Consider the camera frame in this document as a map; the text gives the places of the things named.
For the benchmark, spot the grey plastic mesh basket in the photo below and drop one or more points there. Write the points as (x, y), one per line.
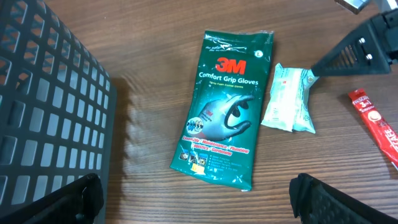
(57, 107)

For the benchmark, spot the mint green wipes packet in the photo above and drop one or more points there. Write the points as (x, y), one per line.
(287, 108)

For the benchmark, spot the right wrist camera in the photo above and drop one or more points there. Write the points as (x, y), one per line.
(354, 6)

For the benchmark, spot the red sachet pack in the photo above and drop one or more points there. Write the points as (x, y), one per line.
(382, 132)

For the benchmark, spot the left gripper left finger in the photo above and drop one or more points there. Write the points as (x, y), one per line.
(77, 202)

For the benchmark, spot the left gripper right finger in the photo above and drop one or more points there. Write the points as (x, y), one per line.
(316, 202)

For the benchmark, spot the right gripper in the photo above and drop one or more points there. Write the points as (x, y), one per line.
(370, 48)

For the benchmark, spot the green 3M gloves packet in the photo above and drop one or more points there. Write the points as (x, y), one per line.
(218, 141)

